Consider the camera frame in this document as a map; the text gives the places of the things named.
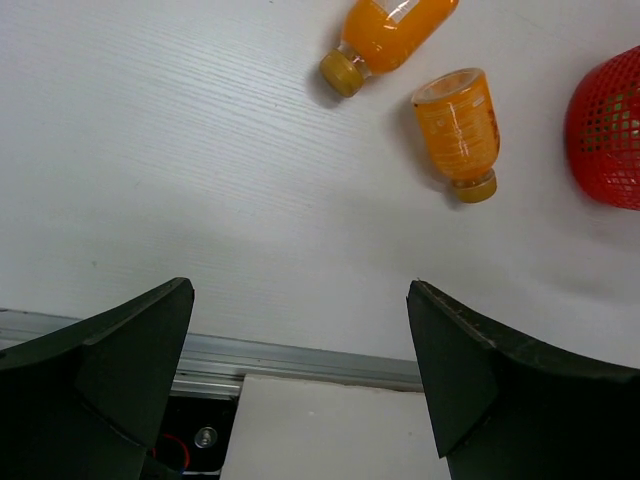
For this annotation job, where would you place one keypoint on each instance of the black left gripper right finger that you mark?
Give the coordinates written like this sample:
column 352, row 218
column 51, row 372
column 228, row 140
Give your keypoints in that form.
column 505, row 405

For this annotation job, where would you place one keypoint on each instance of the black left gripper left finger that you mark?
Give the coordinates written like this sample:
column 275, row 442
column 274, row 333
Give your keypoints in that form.
column 47, row 437

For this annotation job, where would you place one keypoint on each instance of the orange juice bottle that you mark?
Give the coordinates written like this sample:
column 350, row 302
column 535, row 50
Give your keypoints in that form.
column 378, row 37
column 456, row 116

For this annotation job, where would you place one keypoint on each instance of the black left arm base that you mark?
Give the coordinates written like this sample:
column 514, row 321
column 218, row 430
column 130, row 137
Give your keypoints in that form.
column 194, row 436

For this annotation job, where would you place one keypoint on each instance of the red mesh waste bin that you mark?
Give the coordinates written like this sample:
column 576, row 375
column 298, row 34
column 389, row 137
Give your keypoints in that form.
column 601, row 132

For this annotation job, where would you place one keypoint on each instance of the aluminium table edge rail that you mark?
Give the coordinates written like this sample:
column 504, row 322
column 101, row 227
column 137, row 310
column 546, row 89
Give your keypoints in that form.
column 250, row 355

